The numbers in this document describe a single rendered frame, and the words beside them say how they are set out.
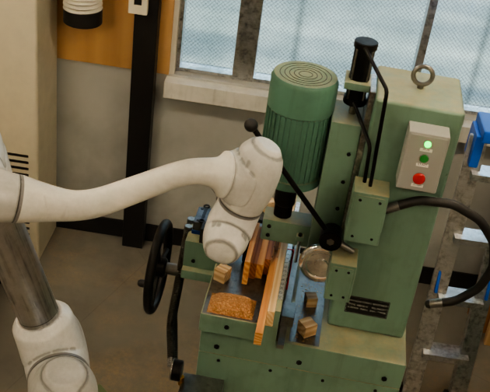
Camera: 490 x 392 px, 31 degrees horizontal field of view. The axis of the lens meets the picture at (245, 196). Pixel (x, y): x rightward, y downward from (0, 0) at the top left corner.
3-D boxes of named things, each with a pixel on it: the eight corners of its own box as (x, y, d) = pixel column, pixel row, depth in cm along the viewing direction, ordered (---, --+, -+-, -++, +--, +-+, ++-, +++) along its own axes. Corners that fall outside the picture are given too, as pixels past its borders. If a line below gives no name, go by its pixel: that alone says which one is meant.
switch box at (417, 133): (395, 175, 224) (408, 120, 215) (434, 182, 223) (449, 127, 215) (395, 187, 218) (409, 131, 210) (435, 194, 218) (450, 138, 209)
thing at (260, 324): (280, 215, 279) (282, 204, 277) (286, 216, 279) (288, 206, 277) (253, 344, 226) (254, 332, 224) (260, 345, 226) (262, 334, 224)
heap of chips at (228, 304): (211, 292, 242) (213, 284, 241) (257, 301, 241) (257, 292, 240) (206, 312, 235) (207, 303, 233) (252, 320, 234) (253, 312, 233)
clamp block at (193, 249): (192, 238, 268) (194, 213, 263) (236, 246, 267) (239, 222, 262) (182, 266, 255) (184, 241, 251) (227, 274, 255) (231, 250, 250)
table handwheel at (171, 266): (160, 198, 261) (135, 279, 244) (226, 210, 260) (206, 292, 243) (162, 252, 284) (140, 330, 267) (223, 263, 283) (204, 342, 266)
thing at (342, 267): (325, 278, 244) (332, 243, 237) (350, 283, 243) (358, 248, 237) (323, 299, 236) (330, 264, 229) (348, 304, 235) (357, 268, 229)
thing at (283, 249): (288, 207, 284) (291, 194, 281) (295, 208, 284) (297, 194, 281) (264, 325, 233) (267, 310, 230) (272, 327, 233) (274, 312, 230)
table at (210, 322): (205, 207, 289) (207, 191, 286) (296, 223, 287) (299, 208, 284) (163, 324, 238) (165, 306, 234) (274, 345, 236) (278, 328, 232)
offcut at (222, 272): (230, 278, 249) (232, 267, 247) (223, 284, 246) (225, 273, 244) (220, 272, 250) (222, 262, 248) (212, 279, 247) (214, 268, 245)
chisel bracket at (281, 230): (262, 229, 256) (266, 205, 251) (309, 238, 255) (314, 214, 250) (258, 243, 250) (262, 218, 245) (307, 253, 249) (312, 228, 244)
